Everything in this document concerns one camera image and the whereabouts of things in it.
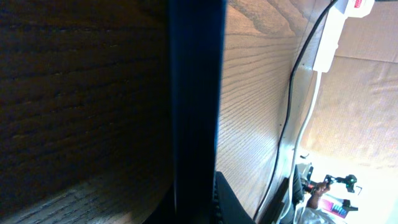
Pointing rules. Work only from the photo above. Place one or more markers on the blue Galaxy smartphone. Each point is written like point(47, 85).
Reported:
point(196, 31)

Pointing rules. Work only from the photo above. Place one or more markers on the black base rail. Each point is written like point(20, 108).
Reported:
point(275, 208)

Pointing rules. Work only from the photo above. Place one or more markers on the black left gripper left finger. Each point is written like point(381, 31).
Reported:
point(165, 211)

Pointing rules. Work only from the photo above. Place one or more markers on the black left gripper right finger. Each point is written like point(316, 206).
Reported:
point(226, 206)

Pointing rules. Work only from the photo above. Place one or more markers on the person in background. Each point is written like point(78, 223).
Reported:
point(311, 213)

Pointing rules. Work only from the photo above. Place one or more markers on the white power strip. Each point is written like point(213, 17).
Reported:
point(333, 27)

